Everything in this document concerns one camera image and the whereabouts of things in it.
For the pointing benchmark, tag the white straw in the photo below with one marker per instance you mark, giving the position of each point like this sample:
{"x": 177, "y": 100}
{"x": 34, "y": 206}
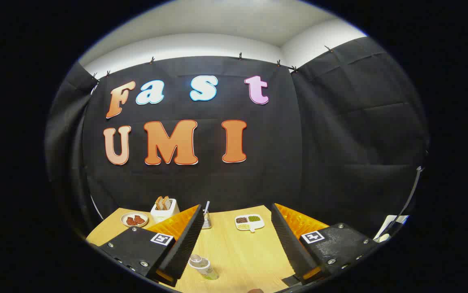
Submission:
{"x": 206, "y": 206}

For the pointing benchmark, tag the brown food piece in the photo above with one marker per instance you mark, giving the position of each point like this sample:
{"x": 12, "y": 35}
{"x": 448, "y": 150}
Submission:
{"x": 131, "y": 221}
{"x": 139, "y": 219}

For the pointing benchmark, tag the white round plate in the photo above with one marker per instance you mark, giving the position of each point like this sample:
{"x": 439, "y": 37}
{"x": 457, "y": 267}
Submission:
{"x": 125, "y": 221}

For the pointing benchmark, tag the toast slice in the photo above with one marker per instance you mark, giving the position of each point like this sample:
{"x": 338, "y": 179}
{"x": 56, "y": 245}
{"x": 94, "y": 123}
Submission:
{"x": 166, "y": 203}
{"x": 159, "y": 203}

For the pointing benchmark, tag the clear plastic juice bottle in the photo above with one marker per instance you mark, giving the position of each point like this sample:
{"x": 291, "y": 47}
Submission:
{"x": 205, "y": 268}

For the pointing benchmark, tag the white toaster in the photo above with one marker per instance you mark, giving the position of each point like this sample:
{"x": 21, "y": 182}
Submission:
{"x": 164, "y": 215}

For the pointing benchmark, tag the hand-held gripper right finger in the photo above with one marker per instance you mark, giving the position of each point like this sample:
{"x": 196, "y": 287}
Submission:
{"x": 288, "y": 244}

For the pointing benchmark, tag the wooden table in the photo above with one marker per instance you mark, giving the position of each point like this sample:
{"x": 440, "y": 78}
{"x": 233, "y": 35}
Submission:
{"x": 238, "y": 252}

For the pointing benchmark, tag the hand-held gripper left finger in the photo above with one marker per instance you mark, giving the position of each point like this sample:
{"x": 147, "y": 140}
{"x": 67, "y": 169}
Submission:
{"x": 183, "y": 248}

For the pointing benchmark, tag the white divided bean dish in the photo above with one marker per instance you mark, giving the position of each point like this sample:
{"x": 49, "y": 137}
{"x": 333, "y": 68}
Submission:
{"x": 250, "y": 224}

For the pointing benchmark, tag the white flat object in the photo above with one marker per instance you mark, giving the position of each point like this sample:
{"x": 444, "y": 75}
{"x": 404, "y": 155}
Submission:
{"x": 389, "y": 226}

